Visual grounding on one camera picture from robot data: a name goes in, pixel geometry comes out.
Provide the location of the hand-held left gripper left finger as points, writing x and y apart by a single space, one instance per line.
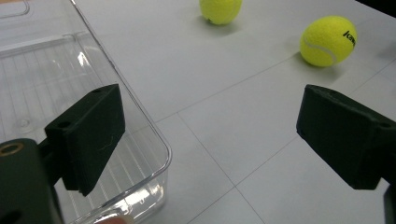
90 137

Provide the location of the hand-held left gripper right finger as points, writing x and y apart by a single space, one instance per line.
348 137

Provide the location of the clear plastic storage box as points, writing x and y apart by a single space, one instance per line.
46 62

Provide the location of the yellow tennis ball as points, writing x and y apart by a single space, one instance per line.
327 42
220 11

